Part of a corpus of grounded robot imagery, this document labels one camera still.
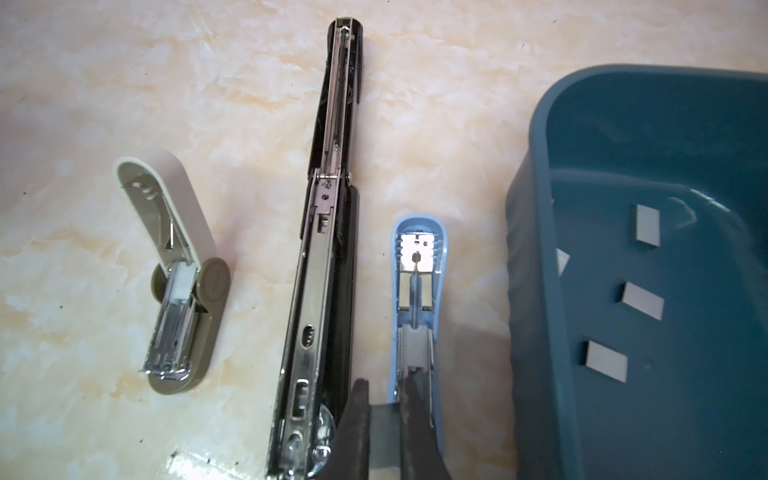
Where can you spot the black long stapler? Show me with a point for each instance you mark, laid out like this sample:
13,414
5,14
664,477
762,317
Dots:
315,373

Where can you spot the teal plastic tray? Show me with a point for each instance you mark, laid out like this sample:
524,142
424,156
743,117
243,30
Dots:
691,143

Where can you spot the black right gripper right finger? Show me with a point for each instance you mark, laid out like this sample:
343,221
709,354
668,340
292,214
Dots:
420,456

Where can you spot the light blue mini stapler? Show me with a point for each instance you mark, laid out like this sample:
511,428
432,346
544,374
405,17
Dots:
419,251

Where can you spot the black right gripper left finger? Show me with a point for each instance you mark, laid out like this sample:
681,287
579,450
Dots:
350,450

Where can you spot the silver staple strip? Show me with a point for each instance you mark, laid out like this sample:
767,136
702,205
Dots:
562,260
647,225
642,300
606,361
384,454

